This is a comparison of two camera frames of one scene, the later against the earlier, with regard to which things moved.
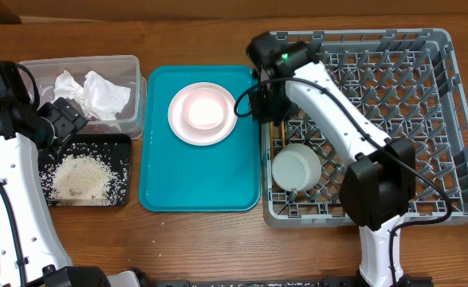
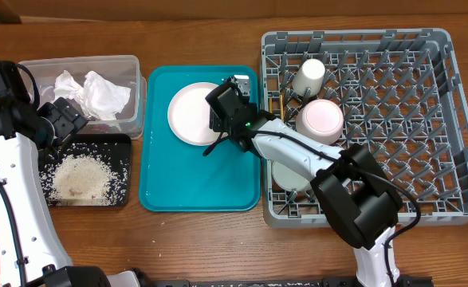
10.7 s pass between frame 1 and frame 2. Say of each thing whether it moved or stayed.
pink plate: stayed
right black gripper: moved
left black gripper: stayed
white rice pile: stayed
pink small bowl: moved
